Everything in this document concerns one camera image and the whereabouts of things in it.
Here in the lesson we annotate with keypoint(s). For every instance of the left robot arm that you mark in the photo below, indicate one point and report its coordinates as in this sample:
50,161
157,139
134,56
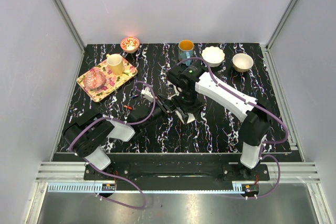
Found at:
89,131

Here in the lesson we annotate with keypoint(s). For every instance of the blue butterfly mug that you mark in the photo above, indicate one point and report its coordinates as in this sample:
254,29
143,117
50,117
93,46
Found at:
186,50

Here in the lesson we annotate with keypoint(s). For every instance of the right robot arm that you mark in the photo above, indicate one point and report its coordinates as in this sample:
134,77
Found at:
196,79

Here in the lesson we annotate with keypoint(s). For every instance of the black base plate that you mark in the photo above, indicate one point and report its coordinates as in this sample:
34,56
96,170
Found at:
225,167

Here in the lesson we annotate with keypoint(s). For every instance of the yellow cup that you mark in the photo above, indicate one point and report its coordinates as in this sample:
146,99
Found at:
115,63

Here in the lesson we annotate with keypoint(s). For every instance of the white scalloped bowl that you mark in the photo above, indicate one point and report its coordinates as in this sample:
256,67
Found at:
214,56

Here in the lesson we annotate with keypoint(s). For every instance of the beige bowl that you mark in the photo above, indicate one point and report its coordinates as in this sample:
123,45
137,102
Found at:
242,62

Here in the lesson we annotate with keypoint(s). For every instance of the white remote control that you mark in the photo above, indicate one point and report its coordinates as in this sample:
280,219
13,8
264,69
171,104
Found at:
186,118

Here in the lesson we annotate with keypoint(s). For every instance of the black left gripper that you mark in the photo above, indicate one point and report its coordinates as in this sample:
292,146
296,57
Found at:
166,105

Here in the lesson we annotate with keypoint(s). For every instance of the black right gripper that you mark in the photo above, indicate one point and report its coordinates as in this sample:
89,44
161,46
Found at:
197,106

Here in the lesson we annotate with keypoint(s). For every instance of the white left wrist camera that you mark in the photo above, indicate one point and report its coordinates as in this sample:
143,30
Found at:
148,94

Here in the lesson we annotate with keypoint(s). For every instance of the floral serving tray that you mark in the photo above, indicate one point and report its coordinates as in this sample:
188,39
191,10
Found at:
111,82

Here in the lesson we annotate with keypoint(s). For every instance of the pink patterned glass bowl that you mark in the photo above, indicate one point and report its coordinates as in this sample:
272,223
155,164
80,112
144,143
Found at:
94,79

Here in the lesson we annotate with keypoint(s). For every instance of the red small battery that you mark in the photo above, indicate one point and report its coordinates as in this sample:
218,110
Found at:
128,107

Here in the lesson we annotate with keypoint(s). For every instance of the red patterned small bowl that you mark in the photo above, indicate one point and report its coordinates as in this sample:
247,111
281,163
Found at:
130,44

